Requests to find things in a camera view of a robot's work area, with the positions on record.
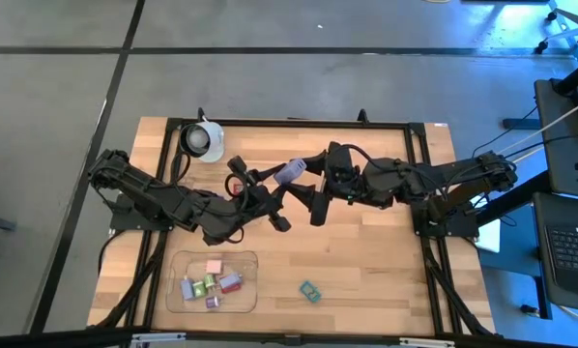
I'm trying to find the black side table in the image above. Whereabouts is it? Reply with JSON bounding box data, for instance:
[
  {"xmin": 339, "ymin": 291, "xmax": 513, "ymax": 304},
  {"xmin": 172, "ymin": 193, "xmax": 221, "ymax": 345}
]
[{"xmin": 533, "ymin": 76, "xmax": 578, "ymax": 200}]

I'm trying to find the black aluminium table frame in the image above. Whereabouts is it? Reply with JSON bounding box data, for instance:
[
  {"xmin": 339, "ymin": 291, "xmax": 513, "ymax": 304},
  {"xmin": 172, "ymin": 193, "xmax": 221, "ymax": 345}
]
[{"xmin": 88, "ymin": 117, "xmax": 497, "ymax": 338}]

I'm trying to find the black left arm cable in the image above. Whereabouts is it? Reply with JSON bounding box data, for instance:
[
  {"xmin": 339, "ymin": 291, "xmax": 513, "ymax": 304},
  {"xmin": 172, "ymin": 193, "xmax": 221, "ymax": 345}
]
[{"xmin": 171, "ymin": 149, "xmax": 192, "ymax": 189}]

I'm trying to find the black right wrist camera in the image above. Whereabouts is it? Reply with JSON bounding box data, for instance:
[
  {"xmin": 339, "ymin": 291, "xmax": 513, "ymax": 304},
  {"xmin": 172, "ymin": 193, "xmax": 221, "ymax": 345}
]
[{"xmin": 331, "ymin": 142, "xmax": 356, "ymax": 168}]

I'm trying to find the black rolling desk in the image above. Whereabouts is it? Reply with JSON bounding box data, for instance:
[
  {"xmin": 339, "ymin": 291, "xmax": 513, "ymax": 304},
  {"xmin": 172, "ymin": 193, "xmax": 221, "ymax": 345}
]
[{"xmin": 477, "ymin": 191, "xmax": 578, "ymax": 323}]

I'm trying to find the black laptop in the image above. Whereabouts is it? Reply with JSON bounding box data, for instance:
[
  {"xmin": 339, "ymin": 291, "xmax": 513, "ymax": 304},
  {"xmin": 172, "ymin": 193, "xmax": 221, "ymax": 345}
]
[{"xmin": 543, "ymin": 222, "xmax": 578, "ymax": 291}]

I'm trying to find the white cable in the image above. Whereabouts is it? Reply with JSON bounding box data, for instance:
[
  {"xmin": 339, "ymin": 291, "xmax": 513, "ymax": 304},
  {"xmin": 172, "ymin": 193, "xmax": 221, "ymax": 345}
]
[{"xmin": 508, "ymin": 92, "xmax": 578, "ymax": 154}]

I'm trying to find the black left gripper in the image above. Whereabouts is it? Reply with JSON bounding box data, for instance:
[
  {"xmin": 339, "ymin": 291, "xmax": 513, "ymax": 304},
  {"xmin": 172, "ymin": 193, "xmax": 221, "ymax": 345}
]
[{"xmin": 226, "ymin": 154, "xmax": 294, "ymax": 234}]

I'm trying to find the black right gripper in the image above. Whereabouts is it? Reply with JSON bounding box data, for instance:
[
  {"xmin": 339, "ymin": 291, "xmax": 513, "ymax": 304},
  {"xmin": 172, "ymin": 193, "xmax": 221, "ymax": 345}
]
[{"xmin": 287, "ymin": 141, "xmax": 368, "ymax": 228}]

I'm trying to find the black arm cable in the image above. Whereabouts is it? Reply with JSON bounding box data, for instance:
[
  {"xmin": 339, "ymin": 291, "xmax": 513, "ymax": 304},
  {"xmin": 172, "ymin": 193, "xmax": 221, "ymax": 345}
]
[
  {"xmin": 339, "ymin": 142, "xmax": 385, "ymax": 168},
  {"xmin": 171, "ymin": 149, "xmax": 192, "ymax": 189}
]

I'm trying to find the white wheeled stand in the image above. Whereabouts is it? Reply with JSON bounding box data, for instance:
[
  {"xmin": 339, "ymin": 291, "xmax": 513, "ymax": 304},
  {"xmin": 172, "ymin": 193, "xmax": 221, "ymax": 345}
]
[{"xmin": 534, "ymin": 0, "xmax": 578, "ymax": 55}]

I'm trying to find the white paper sheet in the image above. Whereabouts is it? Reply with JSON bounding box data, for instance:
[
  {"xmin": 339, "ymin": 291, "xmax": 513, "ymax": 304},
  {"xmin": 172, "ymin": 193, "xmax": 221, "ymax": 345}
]
[{"xmin": 476, "ymin": 217, "xmax": 503, "ymax": 255}]

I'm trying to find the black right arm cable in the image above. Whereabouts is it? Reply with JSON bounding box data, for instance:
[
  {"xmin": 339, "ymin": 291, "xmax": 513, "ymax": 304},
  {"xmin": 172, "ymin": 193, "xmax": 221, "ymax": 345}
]
[{"xmin": 339, "ymin": 142, "xmax": 385, "ymax": 168}]

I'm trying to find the teal rectangular plastic case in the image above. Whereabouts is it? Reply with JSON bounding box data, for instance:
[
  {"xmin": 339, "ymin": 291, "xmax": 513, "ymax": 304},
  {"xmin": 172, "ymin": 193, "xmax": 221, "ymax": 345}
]
[{"xmin": 299, "ymin": 280, "xmax": 323, "ymax": 305}]

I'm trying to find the black horizontal frame beam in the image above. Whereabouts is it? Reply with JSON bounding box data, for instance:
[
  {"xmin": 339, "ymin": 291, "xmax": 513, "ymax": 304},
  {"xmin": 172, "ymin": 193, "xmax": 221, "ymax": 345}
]
[{"xmin": 0, "ymin": 327, "xmax": 578, "ymax": 348}]

